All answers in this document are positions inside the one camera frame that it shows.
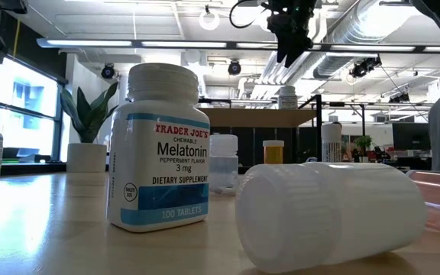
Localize green snake plant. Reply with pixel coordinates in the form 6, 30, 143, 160
60, 81, 120, 144

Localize plain white plastic bottle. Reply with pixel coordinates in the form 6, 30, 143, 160
235, 161, 429, 274

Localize orange pill bottle white cap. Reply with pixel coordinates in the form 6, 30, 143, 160
262, 139, 285, 165

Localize tall thin white labelled tube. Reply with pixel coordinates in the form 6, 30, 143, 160
321, 121, 343, 164

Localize yellow hanging cable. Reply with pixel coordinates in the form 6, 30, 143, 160
12, 19, 21, 59

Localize white plant pot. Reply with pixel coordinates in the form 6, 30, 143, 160
66, 142, 108, 173

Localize black computer monitor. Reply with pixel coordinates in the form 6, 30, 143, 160
391, 121, 432, 152

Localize silver ventilation duct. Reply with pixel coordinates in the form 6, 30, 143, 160
313, 0, 419, 80

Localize long ceiling light bar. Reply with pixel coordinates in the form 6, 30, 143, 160
36, 37, 440, 54

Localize white labelled supplement bottle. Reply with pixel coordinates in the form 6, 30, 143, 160
277, 86, 299, 110

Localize wooden shelf black metal legs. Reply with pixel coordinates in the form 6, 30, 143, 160
199, 94, 323, 166

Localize black track light cluster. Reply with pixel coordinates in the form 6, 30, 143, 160
348, 55, 383, 79

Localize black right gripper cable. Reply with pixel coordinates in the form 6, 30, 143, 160
228, 0, 270, 30

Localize clear plastic bottle white cap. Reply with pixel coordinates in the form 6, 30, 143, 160
208, 133, 240, 196

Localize small green office plant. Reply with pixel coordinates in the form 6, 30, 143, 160
352, 134, 376, 152

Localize large bright window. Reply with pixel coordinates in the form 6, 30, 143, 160
0, 57, 60, 161

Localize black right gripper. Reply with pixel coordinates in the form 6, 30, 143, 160
265, 0, 318, 69

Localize black ceiling spotlight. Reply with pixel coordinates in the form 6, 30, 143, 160
101, 63, 116, 80
227, 59, 243, 76

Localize white ring lamp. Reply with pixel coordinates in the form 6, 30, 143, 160
198, 8, 222, 32

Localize black aluminium table frame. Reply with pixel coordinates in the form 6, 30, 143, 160
0, 162, 110, 176

